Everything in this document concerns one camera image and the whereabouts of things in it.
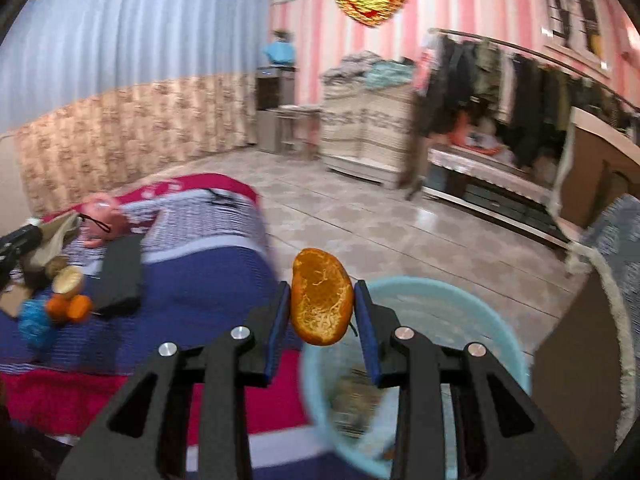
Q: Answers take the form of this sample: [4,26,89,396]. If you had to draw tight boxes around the blue yarn ball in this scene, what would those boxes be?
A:
[18,299,56,351]

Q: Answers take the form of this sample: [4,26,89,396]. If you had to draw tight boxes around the metal clothes rack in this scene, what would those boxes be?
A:
[409,28,639,193]

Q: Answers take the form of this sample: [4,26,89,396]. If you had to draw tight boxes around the low tv bench lace cover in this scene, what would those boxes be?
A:
[422,144,584,250]

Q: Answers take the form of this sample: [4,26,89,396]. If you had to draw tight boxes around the orange fruit pieces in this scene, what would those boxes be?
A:
[44,266,93,324]

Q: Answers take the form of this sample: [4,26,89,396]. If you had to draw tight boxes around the light blue plastic basket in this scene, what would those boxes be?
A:
[299,276,530,479]

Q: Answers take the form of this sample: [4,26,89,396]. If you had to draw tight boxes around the striped blue red blanket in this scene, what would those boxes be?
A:
[1,174,370,479]

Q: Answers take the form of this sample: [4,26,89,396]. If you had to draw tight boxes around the blue fringed patterned cloth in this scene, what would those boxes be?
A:
[566,194,640,444]

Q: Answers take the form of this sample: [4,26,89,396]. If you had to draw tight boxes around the pile of clothes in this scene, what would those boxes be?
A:
[320,50,414,90]

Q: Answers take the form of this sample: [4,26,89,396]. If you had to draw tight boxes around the leaning brown board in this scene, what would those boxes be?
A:
[547,107,639,240]

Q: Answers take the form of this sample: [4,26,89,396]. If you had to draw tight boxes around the small metal folding table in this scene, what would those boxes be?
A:
[276,104,322,160]

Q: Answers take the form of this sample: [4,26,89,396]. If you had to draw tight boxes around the orange peel piece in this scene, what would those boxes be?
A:
[290,248,355,346]

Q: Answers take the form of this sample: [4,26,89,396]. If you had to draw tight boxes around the small potted plant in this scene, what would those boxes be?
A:
[272,29,291,42]

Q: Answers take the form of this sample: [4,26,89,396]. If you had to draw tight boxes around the dark brown cabinet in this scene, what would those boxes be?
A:
[532,272,622,479]

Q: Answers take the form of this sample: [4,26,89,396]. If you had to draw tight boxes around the black phone case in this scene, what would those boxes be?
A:
[92,234,143,318]

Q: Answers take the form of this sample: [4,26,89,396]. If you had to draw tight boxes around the blue covered water bottle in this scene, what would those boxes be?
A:
[262,41,296,66]

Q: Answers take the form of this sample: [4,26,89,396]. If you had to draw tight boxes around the grey water dispenser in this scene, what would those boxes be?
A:
[255,65,296,154]

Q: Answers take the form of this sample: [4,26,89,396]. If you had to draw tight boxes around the blue floral curtain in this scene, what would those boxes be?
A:
[1,0,269,214]

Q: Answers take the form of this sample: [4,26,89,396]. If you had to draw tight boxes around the hanging dark clothes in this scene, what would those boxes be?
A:
[413,32,639,170]

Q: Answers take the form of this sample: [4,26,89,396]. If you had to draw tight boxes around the framed wall poster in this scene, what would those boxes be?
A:
[541,0,611,77]

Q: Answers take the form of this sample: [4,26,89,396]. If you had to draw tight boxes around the pink piggy bank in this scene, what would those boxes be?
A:
[80,193,130,248]

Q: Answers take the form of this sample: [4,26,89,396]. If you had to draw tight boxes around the brown paper trash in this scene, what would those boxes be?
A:
[329,367,383,439]

